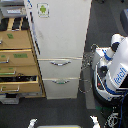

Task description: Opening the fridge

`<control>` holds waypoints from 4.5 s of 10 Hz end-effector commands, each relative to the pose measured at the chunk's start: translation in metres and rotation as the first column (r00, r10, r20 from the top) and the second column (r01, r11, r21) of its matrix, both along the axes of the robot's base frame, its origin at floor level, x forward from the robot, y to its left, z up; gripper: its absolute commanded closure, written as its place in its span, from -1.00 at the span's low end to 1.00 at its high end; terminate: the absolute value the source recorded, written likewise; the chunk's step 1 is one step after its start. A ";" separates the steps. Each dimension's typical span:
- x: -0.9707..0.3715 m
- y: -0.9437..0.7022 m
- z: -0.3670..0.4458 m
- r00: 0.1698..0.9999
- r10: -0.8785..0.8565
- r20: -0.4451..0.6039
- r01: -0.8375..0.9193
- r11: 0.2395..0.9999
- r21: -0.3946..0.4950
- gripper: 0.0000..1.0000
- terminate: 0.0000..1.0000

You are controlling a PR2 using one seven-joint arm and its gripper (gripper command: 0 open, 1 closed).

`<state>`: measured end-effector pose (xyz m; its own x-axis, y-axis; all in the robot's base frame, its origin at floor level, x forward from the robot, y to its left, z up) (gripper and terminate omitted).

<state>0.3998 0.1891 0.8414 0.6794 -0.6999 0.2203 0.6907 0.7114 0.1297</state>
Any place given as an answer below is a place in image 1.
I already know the white blue robot body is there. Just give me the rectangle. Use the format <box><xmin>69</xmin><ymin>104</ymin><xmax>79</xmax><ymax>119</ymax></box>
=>
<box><xmin>92</xmin><ymin>34</ymin><xmax>128</xmax><ymax>106</ymax></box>

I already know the wooden drawer cabinet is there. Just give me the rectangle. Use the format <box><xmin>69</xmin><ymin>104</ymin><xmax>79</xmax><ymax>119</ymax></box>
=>
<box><xmin>0</xmin><ymin>17</ymin><xmax>45</xmax><ymax>97</ymax></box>

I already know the grey coiled cable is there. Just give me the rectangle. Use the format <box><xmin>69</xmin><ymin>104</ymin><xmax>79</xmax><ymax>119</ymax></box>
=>
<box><xmin>78</xmin><ymin>43</ymin><xmax>100</xmax><ymax>94</ymax></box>

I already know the green android sticker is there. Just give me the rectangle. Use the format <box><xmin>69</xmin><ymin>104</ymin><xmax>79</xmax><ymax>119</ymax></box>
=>
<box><xmin>37</xmin><ymin>3</ymin><xmax>49</xmax><ymax>18</ymax></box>

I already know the grey box on cabinet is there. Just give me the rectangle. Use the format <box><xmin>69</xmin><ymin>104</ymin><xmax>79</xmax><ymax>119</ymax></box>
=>
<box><xmin>1</xmin><ymin>6</ymin><xmax>26</xmax><ymax>17</ymax></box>

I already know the white refrigerator with drawers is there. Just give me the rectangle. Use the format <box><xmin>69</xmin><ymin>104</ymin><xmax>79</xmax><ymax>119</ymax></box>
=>
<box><xmin>24</xmin><ymin>0</ymin><xmax>92</xmax><ymax>99</ymax></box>

